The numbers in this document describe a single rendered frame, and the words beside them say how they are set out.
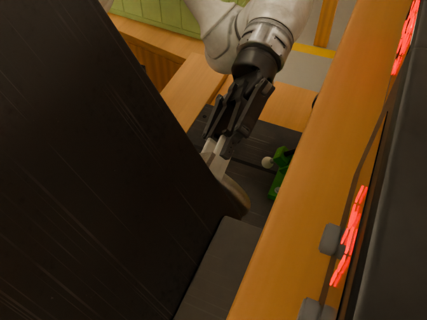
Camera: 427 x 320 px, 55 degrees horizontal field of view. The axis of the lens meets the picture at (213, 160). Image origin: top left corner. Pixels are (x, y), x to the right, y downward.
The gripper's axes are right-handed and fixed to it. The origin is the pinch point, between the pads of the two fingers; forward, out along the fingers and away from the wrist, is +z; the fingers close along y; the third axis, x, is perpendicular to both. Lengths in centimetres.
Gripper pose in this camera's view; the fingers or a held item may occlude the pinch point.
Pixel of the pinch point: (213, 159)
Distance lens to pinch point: 65.1
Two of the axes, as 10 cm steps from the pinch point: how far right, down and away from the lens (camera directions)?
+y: 5.7, -0.8, -8.2
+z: -3.8, 8.5, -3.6
